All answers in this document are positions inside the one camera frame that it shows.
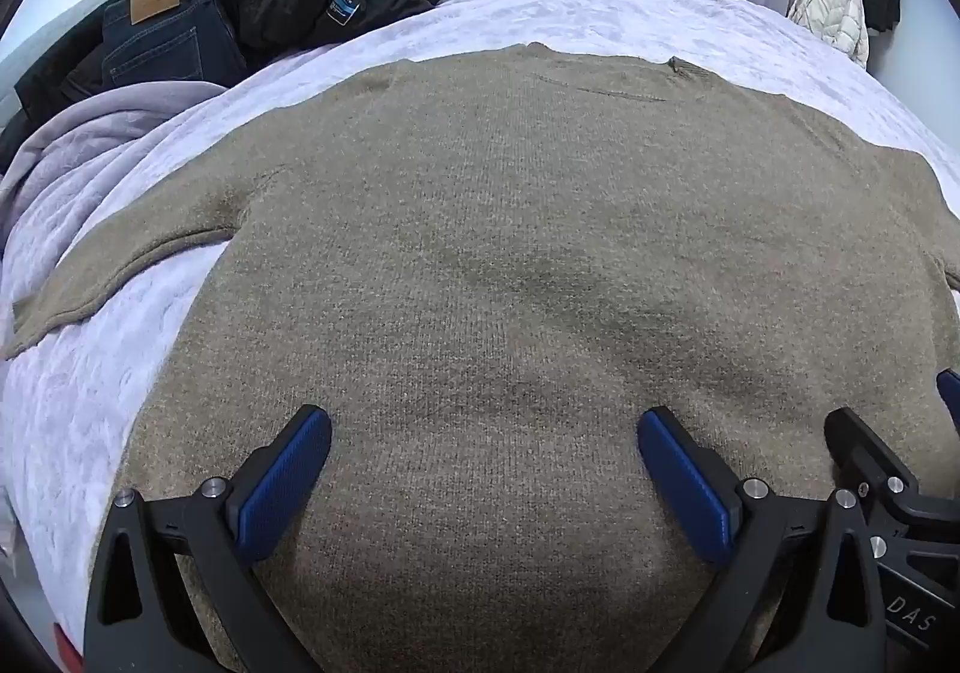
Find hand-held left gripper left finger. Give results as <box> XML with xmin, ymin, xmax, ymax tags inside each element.
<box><xmin>84</xmin><ymin>404</ymin><xmax>332</xmax><ymax>673</ymax></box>

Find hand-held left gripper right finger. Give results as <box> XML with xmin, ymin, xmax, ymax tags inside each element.
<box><xmin>636</xmin><ymin>406</ymin><xmax>887</xmax><ymax>673</ymax></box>

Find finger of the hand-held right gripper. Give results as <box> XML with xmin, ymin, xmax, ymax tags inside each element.
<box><xmin>936</xmin><ymin>368</ymin><xmax>960</xmax><ymax>435</ymax></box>
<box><xmin>823</xmin><ymin>407</ymin><xmax>912</xmax><ymax>494</ymax></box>

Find olive knit sweater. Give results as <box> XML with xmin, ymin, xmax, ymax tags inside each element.
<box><xmin>4</xmin><ymin>41</ymin><xmax>960</xmax><ymax>673</ymax></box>

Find red object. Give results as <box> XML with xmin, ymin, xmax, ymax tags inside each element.
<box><xmin>51</xmin><ymin>622</ymin><xmax>85</xmax><ymax>673</ymax></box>

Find grey fleece blanket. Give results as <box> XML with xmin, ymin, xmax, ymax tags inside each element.
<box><xmin>0</xmin><ymin>80</ymin><xmax>230</xmax><ymax>254</ymax></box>

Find white puffer jacket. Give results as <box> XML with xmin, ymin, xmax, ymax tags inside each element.
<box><xmin>785</xmin><ymin>0</ymin><xmax>871</xmax><ymax>70</ymax></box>

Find dark blue jeans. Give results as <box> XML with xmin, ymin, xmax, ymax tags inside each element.
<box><xmin>64</xmin><ymin>0</ymin><xmax>248</xmax><ymax>100</ymax></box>

